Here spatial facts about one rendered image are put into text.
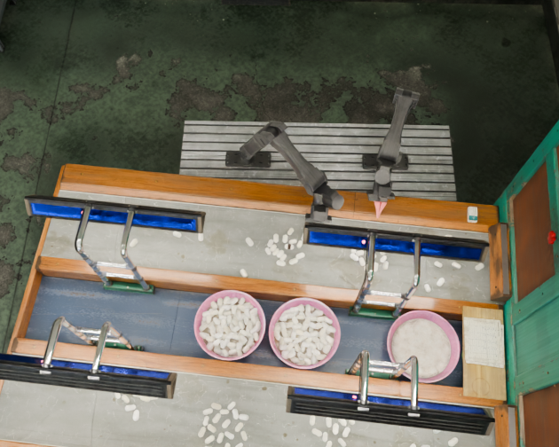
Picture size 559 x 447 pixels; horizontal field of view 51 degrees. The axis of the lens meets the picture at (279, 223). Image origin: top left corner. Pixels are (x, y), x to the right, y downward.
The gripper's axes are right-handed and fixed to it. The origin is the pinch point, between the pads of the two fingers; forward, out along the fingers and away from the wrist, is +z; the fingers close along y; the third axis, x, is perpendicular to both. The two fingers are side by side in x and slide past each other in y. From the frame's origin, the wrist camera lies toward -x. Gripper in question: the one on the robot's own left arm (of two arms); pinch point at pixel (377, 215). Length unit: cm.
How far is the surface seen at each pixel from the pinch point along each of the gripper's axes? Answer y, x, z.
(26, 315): -131, -22, 47
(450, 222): 30.3, 9.9, 2.5
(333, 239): -17.7, -30.8, 1.0
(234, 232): -56, 3, 14
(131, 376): -76, -67, 39
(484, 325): 42, -18, 33
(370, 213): -1.8, 10.1, 2.1
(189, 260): -72, -6, 24
